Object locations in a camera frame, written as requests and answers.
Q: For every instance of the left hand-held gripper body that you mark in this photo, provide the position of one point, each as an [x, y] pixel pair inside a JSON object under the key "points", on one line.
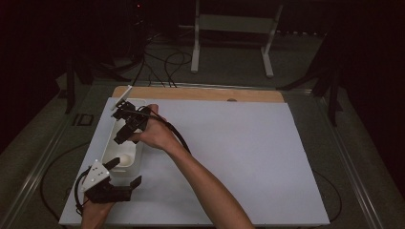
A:
{"points": [[108, 194]]}

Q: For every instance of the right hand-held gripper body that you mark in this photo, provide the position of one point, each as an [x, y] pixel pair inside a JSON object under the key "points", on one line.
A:
{"points": [[135, 116]]}

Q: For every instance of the white egg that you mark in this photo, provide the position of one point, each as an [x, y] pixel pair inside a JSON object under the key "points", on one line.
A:
{"points": [[126, 159]]}

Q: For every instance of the white rectangular plastic container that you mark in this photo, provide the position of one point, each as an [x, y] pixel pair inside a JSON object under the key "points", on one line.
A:
{"points": [[125, 148]]}

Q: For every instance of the person's left hand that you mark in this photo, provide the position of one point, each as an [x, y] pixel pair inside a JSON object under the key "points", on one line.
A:
{"points": [[95, 214]]}

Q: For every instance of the person's right hand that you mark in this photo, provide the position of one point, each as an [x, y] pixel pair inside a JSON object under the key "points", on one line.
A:
{"points": [[157, 135]]}

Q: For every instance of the black tripod stand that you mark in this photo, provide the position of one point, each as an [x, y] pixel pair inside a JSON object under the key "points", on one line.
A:
{"points": [[70, 89], [332, 101]]}

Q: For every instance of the white table cover sheet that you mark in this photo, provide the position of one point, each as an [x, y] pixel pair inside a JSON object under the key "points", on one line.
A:
{"points": [[238, 159]]}

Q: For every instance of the white metal stand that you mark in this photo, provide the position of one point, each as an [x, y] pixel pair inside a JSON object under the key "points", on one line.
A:
{"points": [[235, 24]]}

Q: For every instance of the black rectangular floor bracket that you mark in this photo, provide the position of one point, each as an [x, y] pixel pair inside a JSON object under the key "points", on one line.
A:
{"points": [[82, 120]]}

